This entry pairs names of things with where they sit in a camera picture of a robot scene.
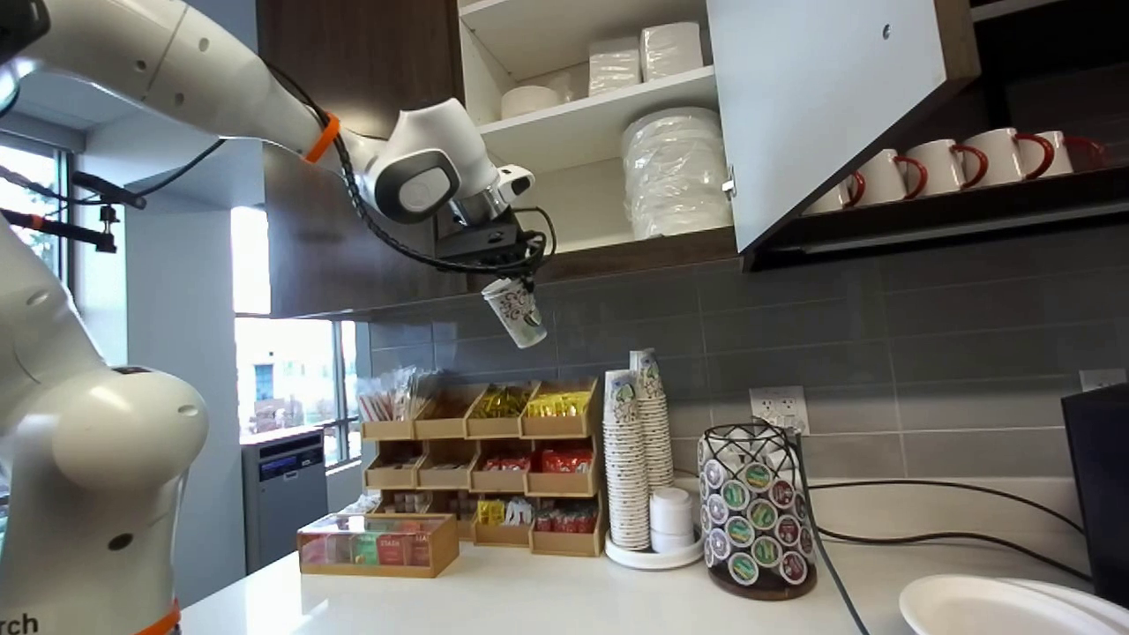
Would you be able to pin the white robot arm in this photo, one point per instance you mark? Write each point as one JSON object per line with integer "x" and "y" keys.
{"x": 100, "y": 449}

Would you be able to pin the wall power outlet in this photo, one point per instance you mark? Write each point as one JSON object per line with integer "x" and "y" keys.
{"x": 780, "y": 407}

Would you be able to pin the white paper plates on counter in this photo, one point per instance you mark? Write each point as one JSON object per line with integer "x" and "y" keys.
{"x": 973, "y": 605}

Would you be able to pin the patterned paper cup from cabinet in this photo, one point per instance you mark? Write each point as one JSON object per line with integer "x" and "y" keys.
{"x": 516, "y": 311}

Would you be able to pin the wooden condiment organizer rack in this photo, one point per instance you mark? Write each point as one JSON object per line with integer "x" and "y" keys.
{"x": 511, "y": 463}

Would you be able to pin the black coffee machine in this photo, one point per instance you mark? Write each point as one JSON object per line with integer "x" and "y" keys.
{"x": 1099, "y": 454}

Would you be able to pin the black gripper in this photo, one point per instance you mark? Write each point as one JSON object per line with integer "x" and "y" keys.
{"x": 496, "y": 248}

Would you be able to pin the wooden tea box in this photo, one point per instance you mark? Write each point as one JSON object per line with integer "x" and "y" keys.
{"x": 378, "y": 546}

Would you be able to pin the open white cabinet door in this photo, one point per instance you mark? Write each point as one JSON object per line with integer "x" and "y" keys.
{"x": 817, "y": 87}

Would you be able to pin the white lid stack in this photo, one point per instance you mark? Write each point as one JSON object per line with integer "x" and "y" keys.
{"x": 670, "y": 520}

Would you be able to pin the wire coffee pod carousel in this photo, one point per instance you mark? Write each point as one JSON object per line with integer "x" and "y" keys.
{"x": 755, "y": 530}

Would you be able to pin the wrapped plate stack in cabinet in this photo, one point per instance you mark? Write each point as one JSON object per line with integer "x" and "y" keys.
{"x": 676, "y": 171}

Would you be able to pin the white bowl stack in cabinet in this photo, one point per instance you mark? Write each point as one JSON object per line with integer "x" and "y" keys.
{"x": 527, "y": 99}

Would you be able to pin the round white cup tray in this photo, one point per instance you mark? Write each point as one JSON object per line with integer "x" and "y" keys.
{"x": 655, "y": 557}

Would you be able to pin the tall paper cup stack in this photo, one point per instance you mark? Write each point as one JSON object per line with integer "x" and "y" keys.
{"x": 626, "y": 460}

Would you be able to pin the dark wood upper cabinet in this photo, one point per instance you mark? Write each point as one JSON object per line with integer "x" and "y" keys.
{"x": 373, "y": 57}

